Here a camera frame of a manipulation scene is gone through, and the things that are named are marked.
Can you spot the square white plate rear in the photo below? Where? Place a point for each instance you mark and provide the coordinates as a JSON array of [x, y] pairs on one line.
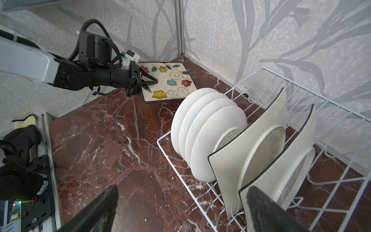
[[281, 180]]

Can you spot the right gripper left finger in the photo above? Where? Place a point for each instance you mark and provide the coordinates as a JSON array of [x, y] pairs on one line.
[[98, 216]]

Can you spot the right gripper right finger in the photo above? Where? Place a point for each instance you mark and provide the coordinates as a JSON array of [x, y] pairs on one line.
[[268, 216]]

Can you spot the black glove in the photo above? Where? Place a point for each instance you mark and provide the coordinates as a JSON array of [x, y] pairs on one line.
[[18, 180]]

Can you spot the square white plate black rim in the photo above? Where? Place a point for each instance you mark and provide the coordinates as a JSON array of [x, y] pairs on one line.
[[241, 160]]

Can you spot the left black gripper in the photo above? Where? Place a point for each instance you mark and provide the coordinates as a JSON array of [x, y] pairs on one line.
[[99, 64]]

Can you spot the left green circuit board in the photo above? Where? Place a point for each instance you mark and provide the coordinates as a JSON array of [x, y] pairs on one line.
[[10, 210]]

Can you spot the square floral plate black rim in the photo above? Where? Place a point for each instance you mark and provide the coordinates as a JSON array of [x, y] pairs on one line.
[[174, 82]]

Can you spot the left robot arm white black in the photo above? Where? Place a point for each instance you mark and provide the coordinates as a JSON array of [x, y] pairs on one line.
[[22, 57]]

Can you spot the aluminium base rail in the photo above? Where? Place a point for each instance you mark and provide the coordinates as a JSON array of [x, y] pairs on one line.
[[41, 214]]

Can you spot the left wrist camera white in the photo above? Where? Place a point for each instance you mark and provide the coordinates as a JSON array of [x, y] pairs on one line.
[[127, 57]]

